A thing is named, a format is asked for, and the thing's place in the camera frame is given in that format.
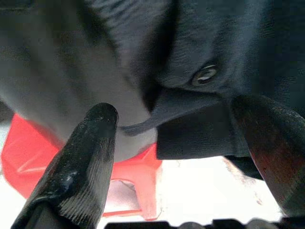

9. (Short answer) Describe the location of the black buttoned garment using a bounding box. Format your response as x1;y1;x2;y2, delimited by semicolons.
0;0;305;179

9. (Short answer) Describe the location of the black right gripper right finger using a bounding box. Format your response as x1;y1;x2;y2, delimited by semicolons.
231;95;305;218

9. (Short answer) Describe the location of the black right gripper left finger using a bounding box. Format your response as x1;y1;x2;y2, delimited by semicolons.
10;102;119;229

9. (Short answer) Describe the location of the red plastic stool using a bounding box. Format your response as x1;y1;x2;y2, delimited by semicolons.
1;113;164;221

